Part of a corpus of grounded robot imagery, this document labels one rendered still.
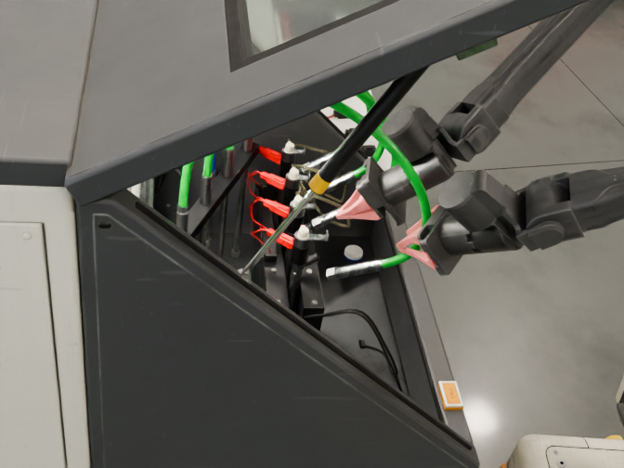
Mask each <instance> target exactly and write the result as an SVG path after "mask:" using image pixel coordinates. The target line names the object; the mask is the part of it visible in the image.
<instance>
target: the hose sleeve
mask: <svg viewBox="0 0 624 468"><path fill-rule="evenodd" d="M382 260H383V259H382V258H381V259H374V260H370V261H367V262H362V263H357V264H353V265H347V266H340V267H337V268H336V269H335V275H336V277H337V278H338V279H342V278H347V277H352V276H356V275H361V274H366V273H372V272H377V271H380V270H384V268H383V267H382Z"/></svg>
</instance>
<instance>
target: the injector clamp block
mask: <svg viewBox="0 0 624 468"><path fill-rule="evenodd" d="M261 186H262V187H267V188H269V196H270V200H271V201H275V200H276V198H275V190H274V186H272V185H261ZM258 187H260V186H259V185H255V187H254V195H255V196H257V189H258ZM252 214H253V219H254V220H255V221H256V222H258V223H259V224H260V215H259V206H258V201H257V202H255V203H254V204H253V210H252ZM272 218H273V226H274V230H276V229H277V228H278V227H279V220H278V215H277V214H275V213H273V212H272ZM309 222H310V219H309V214H308V210H307V209H305V217H304V223H303V225H305V224H307V223H309ZM259 228H261V226H259V225H257V224H256V223H255V222H254V221H253V231H256V230H258V229H259ZM254 235H255V236H256V237H257V238H258V239H259V240H260V241H262V232H261V231H257V232H256V233H254ZM253 238H254V248H255V254H257V252H258V251H259V250H260V249H261V248H262V246H263V244H262V243H261V242H260V241H259V240H258V239H256V238H255V237H253ZM276 249H277V261H276V262H265V259H264V256H263V257H262V258H261V259H260V261H259V262H258V263H257V264H256V265H255V266H254V268H253V283H255V284H256V285H257V286H259V287H260V288H261V289H263V290H264V291H265V292H267V293H268V294H270V295H271V296H273V297H274V298H275V299H277V300H278V301H279V302H281V303H282V304H283V305H285V306H286V307H288V308H289V309H290V304H289V297H288V290H289V289H288V290H287V283H286V276H285V268H284V260H283V254H282V247H281V244H279V243H277V242H276ZM314 253H315V246H314V241H313V240H312V241H311V242H310V245H309V251H308V255H311V254H314ZM324 311H325V305H324V299H323V294H322V289H321V283H320V277H319V268H318V262H314V263H313V264H312V265H310V266H307V267H305V268H304V269H303V274H302V278H301V280H300V285H299V291H298V295H297V301H296V306H295V311H294V313H295V314H296V315H298V316H299V317H300V318H302V319H303V320H305V321H306V322H307V323H309V324H310V325H311V326H313V327H314V328H316V329H317V330H318V331H320V328H321V323H322V320H323V317H320V318H303V317H304V316H309V315H317V314H324Z"/></svg>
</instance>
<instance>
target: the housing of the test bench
mask: <svg viewBox="0 0 624 468"><path fill-rule="evenodd" d="M97 9H98V0H0V468H92V459H91V444H90V429H89V414H88V398H87V383H86V368H85V338H84V324H83V308H82V293H81V278H80V263H79V247H78V232H77V217H76V201H75V199H74V198H73V196H72V195H71V194H70V192H69V191H68V190H67V189H66V188H65V186H64V182H65V176H66V172H67V169H68V168H70V167H71V165H72V157H73V151H74V145H75V139H76V134H77V128H78V123H79V117H80V111H81V106H82V99H83V93H84V88H85V77H86V72H87V66H88V60H89V55H90V48H91V43H92V37H93V31H94V26H95V20H96V14H97Z"/></svg>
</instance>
